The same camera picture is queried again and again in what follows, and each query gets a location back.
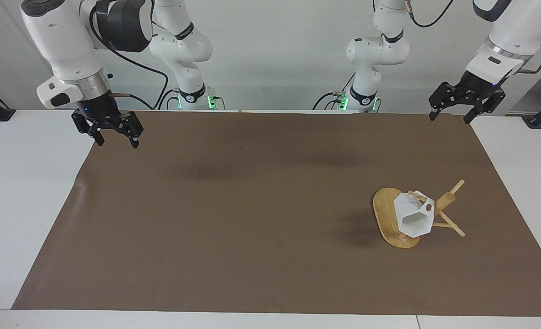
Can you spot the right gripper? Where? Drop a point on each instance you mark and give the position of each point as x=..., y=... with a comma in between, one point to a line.
x=97, y=109

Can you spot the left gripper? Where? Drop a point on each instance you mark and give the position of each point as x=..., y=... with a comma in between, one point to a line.
x=475, y=87

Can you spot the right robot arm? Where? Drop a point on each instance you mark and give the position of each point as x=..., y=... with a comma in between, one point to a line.
x=64, y=41

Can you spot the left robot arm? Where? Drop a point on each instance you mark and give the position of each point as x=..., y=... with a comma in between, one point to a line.
x=376, y=50

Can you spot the white faceted cup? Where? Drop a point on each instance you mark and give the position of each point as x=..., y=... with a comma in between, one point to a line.
x=412, y=214

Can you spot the wooden cup rack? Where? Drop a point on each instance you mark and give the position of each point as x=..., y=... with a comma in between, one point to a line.
x=384, y=212

